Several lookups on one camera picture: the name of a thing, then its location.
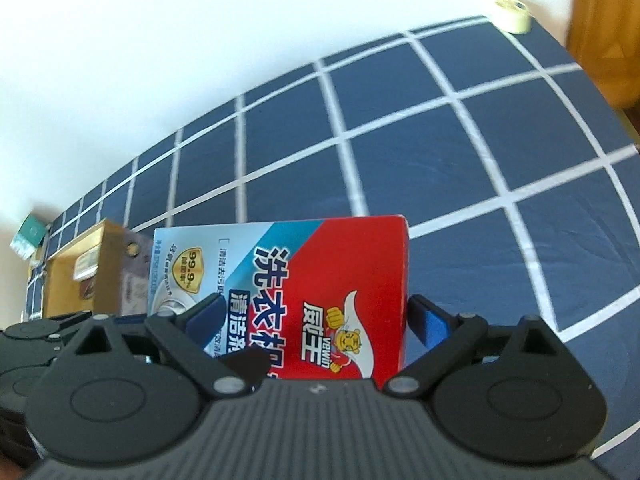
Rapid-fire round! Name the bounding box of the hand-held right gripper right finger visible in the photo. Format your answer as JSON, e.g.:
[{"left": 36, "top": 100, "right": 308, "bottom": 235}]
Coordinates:
[{"left": 381, "top": 295, "right": 572, "bottom": 405}]

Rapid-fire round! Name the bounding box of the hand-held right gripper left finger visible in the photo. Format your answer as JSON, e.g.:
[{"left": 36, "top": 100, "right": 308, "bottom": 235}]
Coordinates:
[{"left": 56, "top": 293, "right": 255, "bottom": 403}]

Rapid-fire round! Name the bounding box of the cardboard shoe box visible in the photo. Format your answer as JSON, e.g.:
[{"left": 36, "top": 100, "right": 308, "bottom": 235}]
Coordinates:
[{"left": 42, "top": 218, "right": 154, "bottom": 319}]

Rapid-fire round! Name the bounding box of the red and blue cleaner box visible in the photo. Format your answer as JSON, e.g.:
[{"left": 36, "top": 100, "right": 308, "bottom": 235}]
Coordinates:
[{"left": 148, "top": 214, "right": 412, "bottom": 392}]

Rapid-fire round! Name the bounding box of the green box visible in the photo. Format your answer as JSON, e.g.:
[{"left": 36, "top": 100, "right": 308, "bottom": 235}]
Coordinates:
[{"left": 11, "top": 211, "right": 50, "bottom": 262}]

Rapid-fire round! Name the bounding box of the blue checked bed sheet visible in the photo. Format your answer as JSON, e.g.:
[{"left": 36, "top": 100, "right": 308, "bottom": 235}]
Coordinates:
[{"left": 22, "top": 14, "right": 640, "bottom": 480}]

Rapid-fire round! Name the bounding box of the pale tape roll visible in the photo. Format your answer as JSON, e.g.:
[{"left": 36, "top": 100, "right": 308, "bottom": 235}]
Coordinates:
[{"left": 494, "top": 0, "right": 533, "bottom": 35}]

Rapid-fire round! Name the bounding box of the wooden furniture panel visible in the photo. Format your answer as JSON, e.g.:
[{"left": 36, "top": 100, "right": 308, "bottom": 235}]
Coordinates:
[{"left": 566, "top": 0, "right": 640, "bottom": 112}]

